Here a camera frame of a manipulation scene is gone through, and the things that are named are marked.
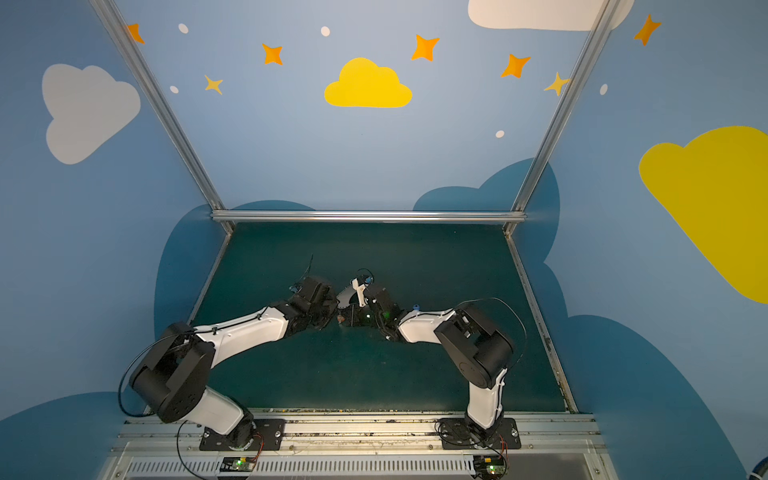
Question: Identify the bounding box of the controller board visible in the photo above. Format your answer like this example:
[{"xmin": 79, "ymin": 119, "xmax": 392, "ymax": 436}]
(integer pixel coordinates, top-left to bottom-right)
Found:
[
  {"xmin": 472, "ymin": 455, "xmax": 508, "ymax": 480},
  {"xmin": 219, "ymin": 456, "xmax": 257, "ymax": 474}
]

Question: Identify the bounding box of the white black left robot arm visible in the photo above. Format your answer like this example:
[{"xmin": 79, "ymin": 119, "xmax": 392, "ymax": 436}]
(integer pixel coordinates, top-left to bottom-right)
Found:
[{"xmin": 128, "ymin": 276, "xmax": 338, "ymax": 451}]

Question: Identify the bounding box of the grey oval keyring plate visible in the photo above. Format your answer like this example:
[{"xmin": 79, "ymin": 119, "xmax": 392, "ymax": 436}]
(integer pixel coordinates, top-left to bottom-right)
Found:
[{"xmin": 337, "ymin": 284, "xmax": 360, "ymax": 310}]

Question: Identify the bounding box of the aluminium frame right post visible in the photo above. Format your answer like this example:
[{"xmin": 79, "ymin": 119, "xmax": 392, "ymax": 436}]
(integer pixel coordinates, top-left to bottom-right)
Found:
[{"xmin": 503, "ymin": 0, "xmax": 621, "ymax": 240}]

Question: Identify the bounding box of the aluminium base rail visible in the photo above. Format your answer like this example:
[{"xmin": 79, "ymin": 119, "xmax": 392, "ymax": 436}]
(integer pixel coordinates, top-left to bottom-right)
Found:
[{"xmin": 98, "ymin": 410, "xmax": 618, "ymax": 479}]

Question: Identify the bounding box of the aluminium frame post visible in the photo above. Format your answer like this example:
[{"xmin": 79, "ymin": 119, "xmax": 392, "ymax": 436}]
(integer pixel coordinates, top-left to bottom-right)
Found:
[
  {"xmin": 90, "ymin": 0, "xmax": 226, "ymax": 213},
  {"xmin": 503, "ymin": 0, "xmax": 621, "ymax": 240}
]

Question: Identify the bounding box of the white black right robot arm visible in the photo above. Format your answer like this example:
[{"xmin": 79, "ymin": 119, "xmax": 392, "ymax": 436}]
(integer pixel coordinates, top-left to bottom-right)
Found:
[{"xmin": 338, "ymin": 281, "xmax": 514, "ymax": 434}]

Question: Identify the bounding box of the left controller board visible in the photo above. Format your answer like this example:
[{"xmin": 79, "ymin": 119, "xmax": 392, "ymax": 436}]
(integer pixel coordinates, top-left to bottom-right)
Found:
[{"xmin": 219, "ymin": 456, "xmax": 257, "ymax": 474}]

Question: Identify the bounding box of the right controller board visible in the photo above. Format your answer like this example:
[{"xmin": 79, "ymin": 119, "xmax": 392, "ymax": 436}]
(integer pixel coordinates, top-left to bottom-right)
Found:
[{"xmin": 472, "ymin": 455, "xmax": 508, "ymax": 480}]

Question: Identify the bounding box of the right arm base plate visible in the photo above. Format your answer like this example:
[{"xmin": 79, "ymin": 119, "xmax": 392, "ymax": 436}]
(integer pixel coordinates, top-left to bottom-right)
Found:
[{"xmin": 435, "ymin": 417, "xmax": 522, "ymax": 451}]

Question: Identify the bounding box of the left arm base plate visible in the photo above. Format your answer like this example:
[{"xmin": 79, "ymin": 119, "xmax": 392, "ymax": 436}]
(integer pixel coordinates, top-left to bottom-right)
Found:
[{"xmin": 199, "ymin": 418, "xmax": 286, "ymax": 452}]

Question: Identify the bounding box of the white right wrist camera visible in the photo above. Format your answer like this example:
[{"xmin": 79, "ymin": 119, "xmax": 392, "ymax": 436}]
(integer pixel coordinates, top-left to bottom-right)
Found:
[{"xmin": 352, "ymin": 275, "xmax": 370, "ymax": 308}]

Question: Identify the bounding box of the aluminium frame left post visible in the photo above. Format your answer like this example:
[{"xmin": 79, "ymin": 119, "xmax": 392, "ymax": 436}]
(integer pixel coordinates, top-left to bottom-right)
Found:
[{"xmin": 90, "ymin": 0, "xmax": 226, "ymax": 213}]

